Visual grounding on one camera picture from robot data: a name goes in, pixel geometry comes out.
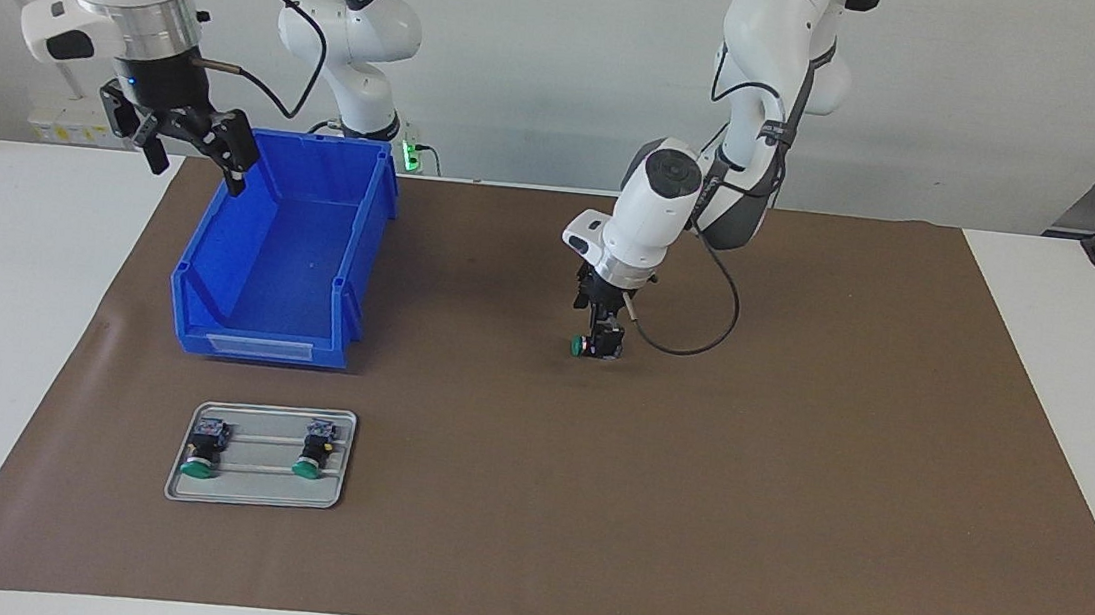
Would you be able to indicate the white wall socket panel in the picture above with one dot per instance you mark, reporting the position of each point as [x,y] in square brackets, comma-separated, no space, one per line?
[62,132]

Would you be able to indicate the green push button switch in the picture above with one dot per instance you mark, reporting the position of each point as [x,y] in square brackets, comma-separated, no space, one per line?
[206,445]
[315,448]
[594,346]

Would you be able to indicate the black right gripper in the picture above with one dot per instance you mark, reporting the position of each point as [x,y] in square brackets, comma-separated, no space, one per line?
[162,85]

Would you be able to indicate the brown table mat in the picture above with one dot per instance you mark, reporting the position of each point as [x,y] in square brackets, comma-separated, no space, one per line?
[589,502]

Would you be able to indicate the white box with green light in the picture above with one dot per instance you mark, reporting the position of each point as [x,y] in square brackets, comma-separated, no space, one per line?
[412,154]

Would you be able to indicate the blue plastic storage bin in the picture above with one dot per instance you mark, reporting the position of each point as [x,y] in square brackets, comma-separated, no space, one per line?
[282,252]

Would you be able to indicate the grey metal tray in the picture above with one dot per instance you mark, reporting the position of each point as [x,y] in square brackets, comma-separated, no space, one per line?
[259,489]

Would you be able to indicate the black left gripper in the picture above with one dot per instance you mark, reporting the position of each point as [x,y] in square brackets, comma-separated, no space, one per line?
[601,295]

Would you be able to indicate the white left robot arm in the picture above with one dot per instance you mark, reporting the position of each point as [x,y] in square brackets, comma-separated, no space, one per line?
[765,27]

